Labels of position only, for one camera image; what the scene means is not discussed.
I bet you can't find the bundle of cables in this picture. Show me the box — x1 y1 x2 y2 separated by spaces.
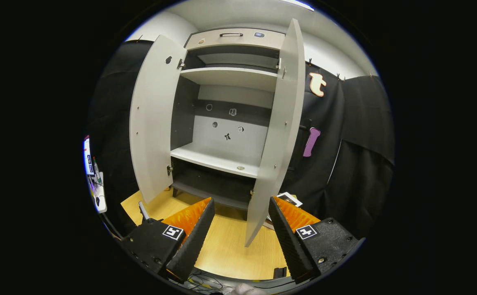
183 268 239 292

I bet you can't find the white cabinet drawer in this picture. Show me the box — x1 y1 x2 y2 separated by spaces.
186 28 286 51

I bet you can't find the white cabinet door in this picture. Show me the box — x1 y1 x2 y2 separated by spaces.
129 35 188 204
245 18 306 247

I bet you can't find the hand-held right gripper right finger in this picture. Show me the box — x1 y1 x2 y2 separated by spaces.
268 196 365 284

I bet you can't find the white and grey cabinet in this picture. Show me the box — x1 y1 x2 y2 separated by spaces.
170 28 288 211

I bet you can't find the white cabinet shelf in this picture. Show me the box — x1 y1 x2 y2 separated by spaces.
180 67 279 93
170 142 262 179

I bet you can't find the grey metal rod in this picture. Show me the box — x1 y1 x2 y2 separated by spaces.
138 201 151 224

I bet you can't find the black backdrop cloth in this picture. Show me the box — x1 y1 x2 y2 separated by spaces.
89 40 169 236
282 61 395 240

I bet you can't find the lit computer monitor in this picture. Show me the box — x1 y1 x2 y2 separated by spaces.
83 137 96 177

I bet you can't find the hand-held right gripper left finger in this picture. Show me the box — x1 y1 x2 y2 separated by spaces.
120 197 216 283

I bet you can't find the printed photo card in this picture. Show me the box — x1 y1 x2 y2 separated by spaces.
277 192 303 208

